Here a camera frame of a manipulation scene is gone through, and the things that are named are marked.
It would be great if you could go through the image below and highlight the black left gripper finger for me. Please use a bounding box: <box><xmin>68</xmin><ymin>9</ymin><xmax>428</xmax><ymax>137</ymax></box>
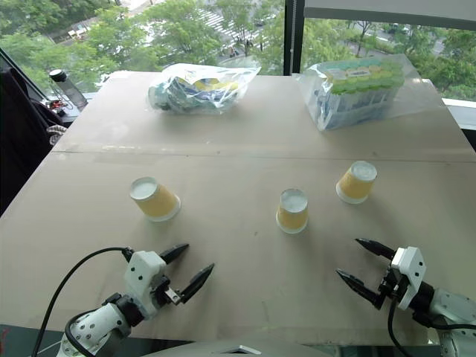
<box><xmin>179</xmin><ymin>263</ymin><xmax>216</xmax><ymax>305</ymax></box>
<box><xmin>159</xmin><ymin>243</ymin><xmax>190</xmax><ymax>265</ymax></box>

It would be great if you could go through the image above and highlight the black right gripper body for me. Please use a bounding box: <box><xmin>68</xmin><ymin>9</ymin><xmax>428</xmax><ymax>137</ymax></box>
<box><xmin>376</xmin><ymin>268</ymin><xmax>407</xmax><ymax>301</ymax></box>

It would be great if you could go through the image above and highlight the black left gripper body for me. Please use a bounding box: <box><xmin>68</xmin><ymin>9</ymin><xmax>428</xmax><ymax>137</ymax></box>
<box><xmin>149</xmin><ymin>276</ymin><xmax>184</xmax><ymax>307</ymax></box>

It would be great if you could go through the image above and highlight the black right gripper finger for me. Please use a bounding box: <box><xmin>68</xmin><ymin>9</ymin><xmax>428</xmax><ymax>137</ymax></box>
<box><xmin>355</xmin><ymin>238</ymin><xmax>396</xmax><ymax>260</ymax></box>
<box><xmin>335</xmin><ymin>269</ymin><xmax>385</xmax><ymax>310</ymax></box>

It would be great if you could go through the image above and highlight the yellow paper cup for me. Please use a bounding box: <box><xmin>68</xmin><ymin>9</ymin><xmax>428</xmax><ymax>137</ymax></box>
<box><xmin>275</xmin><ymin>188</ymin><xmax>310</xmax><ymax>235</ymax></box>
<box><xmin>129</xmin><ymin>176</ymin><xmax>182</xmax><ymax>223</ymax></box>
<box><xmin>335</xmin><ymin>160</ymin><xmax>378</xmax><ymax>205</ymax></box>

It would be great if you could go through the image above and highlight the grey robot torso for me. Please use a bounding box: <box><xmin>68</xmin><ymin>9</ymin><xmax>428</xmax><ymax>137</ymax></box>
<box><xmin>143</xmin><ymin>340</ymin><xmax>339</xmax><ymax>357</ymax></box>

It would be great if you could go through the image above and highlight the bagged pack of green-capped bottles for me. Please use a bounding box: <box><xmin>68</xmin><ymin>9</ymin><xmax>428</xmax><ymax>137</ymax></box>
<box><xmin>297</xmin><ymin>54</ymin><xmax>434</xmax><ymax>132</ymax></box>

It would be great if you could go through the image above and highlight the clear bag of packets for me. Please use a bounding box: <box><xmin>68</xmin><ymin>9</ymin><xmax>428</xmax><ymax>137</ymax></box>
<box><xmin>147</xmin><ymin>62</ymin><xmax>263</xmax><ymax>115</ymax></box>

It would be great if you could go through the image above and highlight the clear bottle with black cap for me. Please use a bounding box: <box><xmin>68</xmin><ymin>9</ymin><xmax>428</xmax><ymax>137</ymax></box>
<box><xmin>48</xmin><ymin>68</ymin><xmax>89</xmax><ymax>109</ymax></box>

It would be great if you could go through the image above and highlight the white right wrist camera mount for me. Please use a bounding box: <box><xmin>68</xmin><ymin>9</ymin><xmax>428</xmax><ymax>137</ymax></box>
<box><xmin>390</xmin><ymin>245</ymin><xmax>425</xmax><ymax>310</ymax></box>

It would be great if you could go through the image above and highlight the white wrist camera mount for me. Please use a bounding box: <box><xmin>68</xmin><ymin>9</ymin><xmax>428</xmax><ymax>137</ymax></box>
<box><xmin>390</xmin><ymin>245</ymin><xmax>425</xmax><ymax>310</ymax></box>
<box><xmin>123</xmin><ymin>251</ymin><xmax>167</xmax><ymax>320</ymax></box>

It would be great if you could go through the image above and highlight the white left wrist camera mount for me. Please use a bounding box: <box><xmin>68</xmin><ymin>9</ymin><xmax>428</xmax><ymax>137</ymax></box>
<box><xmin>123</xmin><ymin>251</ymin><xmax>167</xmax><ymax>320</ymax></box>

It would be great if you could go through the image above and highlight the dark window frame post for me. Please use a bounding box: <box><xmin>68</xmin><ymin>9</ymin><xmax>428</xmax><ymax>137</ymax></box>
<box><xmin>283</xmin><ymin>0</ymin><xmax>306</xmax><ymax>77</ymax></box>

